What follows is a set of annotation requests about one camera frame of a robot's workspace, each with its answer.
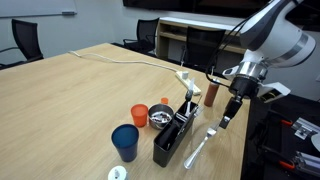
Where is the black mesh office chair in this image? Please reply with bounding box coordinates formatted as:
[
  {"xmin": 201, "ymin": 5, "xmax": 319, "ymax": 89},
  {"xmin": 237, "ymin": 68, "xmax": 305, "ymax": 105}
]
[
  {"xmin": 122, "ymin": 18, "xmax": 160, "ymax": 56},
  {"xmin": 0, "ymin": 19, "xmax": 45, "ymax": 71},
  {"xmin": 181, "ymin": 26, "xmax": 227, "ymax": 76}
]

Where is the red-brown sauce squeeze bottle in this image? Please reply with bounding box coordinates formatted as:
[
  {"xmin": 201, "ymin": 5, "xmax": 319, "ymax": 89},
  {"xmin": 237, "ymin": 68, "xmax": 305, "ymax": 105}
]
[{"xmin": 203, "ymin": 77, "xmax": 221, "ymax": 108}]

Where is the orange handled black clamp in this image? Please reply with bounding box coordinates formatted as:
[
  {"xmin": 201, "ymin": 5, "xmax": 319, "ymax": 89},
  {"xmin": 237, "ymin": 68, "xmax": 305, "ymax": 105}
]
[
  {"xmin": 263, "ymin": 146, "xmax": 296, "ymax": 171},
  {"xmin": 263, "ymin": 111, "xmax": 294, "ymax": 129}
]

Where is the blue plastic cup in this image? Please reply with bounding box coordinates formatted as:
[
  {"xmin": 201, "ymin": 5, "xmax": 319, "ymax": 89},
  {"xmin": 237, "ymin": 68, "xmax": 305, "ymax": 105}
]
[{"xmin": 110, "ymin": 124, "xmax": 140, "ymax": 164}]

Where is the white power strip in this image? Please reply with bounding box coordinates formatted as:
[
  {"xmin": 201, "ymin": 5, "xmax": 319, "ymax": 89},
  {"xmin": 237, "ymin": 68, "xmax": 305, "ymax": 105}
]
[{"xmin": 175, "ymin": 70, "xmax": 203, "ymax": 97}]

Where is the black cutlery holder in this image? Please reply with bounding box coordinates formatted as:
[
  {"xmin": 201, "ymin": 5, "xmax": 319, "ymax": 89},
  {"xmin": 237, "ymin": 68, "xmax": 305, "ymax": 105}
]
[{"xmin": 152, "ymin": 99, "xmax": 203, "ymax": 169}]

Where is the white power strip cord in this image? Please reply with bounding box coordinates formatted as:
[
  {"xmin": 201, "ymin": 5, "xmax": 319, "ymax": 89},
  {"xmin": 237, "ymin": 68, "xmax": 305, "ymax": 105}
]
[{"xmin": 68, "ymin": 50, "xmax": 179, "ymax": 74}]

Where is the silver metal fork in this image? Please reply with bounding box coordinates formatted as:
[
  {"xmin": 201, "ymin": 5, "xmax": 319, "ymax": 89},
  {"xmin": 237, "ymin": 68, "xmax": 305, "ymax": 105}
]
[{"xmin": 183, "ymin": 120, "xmax": 221, "ymax": 170}]

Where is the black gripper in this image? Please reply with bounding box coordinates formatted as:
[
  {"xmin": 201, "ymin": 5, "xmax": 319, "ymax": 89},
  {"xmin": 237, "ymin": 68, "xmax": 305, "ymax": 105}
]
[{"xmin": 218, "ymin": 75, "xmax": 260, "ymax": 130}]

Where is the white round disc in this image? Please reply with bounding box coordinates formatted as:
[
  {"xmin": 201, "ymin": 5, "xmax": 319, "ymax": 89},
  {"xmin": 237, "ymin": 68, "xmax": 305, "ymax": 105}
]
[{"xmin": 310, "ymin": 133, "xmax": 320, "ymax": 153}]

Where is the white plastic utensil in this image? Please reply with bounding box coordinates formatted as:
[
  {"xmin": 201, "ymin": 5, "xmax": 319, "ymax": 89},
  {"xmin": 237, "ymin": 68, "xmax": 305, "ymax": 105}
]
[{"xmin": 185, "ymin": 78, "xmax": 196, "ymax": 116}]

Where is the round metal bowl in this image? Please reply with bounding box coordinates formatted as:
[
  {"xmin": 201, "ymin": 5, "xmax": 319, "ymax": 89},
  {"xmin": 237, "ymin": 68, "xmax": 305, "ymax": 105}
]
[{"xmin": 147, "ymin": 103, "xmax": 175, "ymax": 131}]

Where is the black wall screen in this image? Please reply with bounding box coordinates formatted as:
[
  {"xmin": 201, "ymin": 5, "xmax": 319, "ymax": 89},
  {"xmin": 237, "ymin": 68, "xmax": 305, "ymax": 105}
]
[{"xmin": 122, "ymin": 0, "xmax": 271, "ymax": 19}]

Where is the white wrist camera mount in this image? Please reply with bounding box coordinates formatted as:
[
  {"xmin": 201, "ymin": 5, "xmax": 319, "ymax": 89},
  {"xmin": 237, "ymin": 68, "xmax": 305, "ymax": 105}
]
[{"xmin": 257, "ymin": 82, "xmax": 292, "ymax": 104}]

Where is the wall whiteboard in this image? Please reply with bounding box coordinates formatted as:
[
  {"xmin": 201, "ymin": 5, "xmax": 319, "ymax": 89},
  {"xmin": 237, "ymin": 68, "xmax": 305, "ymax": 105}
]
[{"xmin": 0, "ymin": 0, "xmax": 78, "ymax": 19}]

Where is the black headed utensil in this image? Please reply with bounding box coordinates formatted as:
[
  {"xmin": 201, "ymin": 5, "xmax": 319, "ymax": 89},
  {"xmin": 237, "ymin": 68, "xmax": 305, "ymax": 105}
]
[{"xmin": 184, "ymin": 89, "xmax": 194, "ymax": 104}]

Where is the black robot stand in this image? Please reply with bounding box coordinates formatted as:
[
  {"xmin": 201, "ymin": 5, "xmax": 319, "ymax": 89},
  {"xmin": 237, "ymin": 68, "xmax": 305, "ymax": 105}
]
[{"xmin": 239, "ymin": 93, "xmax": 320, "ymax": 180}]

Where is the wooden shelf cabinet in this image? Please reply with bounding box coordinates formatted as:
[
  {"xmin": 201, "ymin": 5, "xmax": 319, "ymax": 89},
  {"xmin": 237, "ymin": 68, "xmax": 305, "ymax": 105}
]
[{"xmin": 155, "ymin": 16, "xmax": 249, "ymax": 81}]

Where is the thin silver utensil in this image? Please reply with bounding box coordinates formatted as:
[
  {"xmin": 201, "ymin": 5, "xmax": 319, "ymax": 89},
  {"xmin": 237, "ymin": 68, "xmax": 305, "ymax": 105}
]
[{"xmin": 177, "ymin": 95, "xmax": 203, "ymax": 136}]

